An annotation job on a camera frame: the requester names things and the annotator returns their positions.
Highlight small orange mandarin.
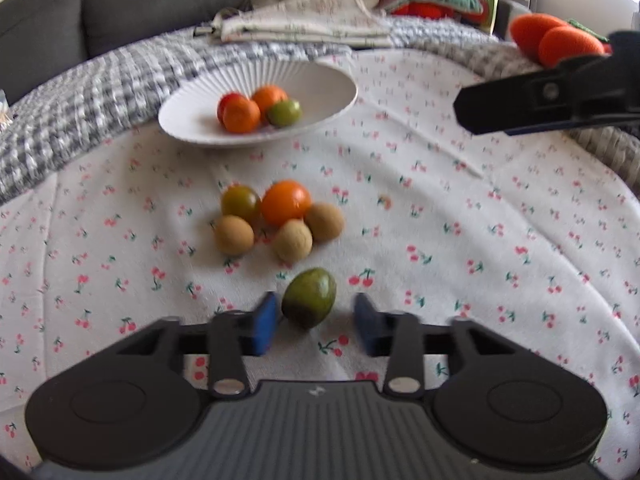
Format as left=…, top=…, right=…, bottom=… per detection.
left=251, top=85, right=289, bottom=120
left=222, top=96, right=262, bottom=135

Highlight cherry print white blanket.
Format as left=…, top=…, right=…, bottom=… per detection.
left=0, top=50, right=640, bottom=472

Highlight orange knitted carrots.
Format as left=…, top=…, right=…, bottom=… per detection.
left=538, top=25, right=606, bottom=69

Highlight large green oval fruit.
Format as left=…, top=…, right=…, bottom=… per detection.
left=281, top=267, right=338, bottom=330

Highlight white ribbed bowl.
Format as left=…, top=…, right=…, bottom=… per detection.
left=158, top=57, right=359, bottom=149

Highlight folded printed white cloth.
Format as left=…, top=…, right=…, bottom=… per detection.
left=210, top=0, right=397, bottom=52

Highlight green and red tomato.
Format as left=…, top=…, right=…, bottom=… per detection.
left=221, top=185, right=262, bottom=226

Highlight grey white checkered blanket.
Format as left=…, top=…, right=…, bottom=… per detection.
left=0, top=15, right=640, bottom=206

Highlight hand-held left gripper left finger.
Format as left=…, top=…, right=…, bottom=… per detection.
left=116, top=291, right=279, bottom=398

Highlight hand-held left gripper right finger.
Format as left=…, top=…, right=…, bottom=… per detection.
left=353, top=292, right=521, bottom=398

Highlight grey sofa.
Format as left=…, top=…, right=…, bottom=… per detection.
left=0, top=0, right=273, bottom=92

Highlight small green round fruit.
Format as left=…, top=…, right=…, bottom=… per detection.
left=266, top=99, right=303, bottom=128

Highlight large orange mandarin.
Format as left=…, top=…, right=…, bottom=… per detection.
left=260, top=180, right=312, bottom=228

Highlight brown longan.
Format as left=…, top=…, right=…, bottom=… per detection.
left=272, top=219, right=314, bottom=264
left=214, top=215, right=255, bottom=256
left=304, top=202, right=346, bottom=242

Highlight red plush item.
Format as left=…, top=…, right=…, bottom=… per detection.
left=391, top=2, right=447, bottom=22

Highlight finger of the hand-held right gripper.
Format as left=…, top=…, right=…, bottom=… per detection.
left=453, top=54, right=640, bottom=137

